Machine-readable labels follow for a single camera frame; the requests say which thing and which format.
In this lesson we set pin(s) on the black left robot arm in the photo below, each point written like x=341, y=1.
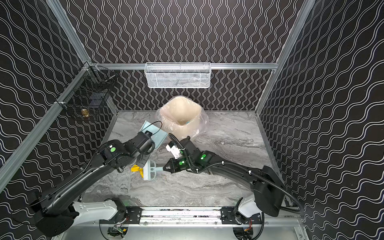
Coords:
x=54, y=208

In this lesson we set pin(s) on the light teal plastic dustpan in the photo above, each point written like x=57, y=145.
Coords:
x=158, y=135

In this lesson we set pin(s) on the clear plastic bin liner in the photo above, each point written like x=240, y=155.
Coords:
x=168, y=126

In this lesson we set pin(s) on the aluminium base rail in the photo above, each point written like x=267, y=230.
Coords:
x=108, y=213

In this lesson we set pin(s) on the aluminium right frame post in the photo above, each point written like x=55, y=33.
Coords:
x=288, y=46

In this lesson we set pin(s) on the aluminium frame bar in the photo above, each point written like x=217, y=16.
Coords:
x=214, y=66
x=16, y=160

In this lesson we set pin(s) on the aluminium left frame bar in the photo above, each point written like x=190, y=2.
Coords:
x=16, y=160

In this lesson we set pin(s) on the cream plastic waste bin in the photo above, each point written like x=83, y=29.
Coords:
x=181, y=120

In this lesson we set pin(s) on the aluminium corner frame post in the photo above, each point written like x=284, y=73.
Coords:
x=65, y=23

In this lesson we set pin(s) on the black wire basket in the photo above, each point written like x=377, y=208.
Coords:
x=88, y=100

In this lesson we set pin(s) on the aluminium rear frame bar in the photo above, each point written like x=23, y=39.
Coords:
x=214, y=66

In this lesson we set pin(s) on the white wire mesh basket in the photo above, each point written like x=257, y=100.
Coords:
x=177, y=75

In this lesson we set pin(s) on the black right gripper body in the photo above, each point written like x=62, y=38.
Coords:
x=168, y=167

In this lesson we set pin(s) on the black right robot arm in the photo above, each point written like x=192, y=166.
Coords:
x=265, y=185

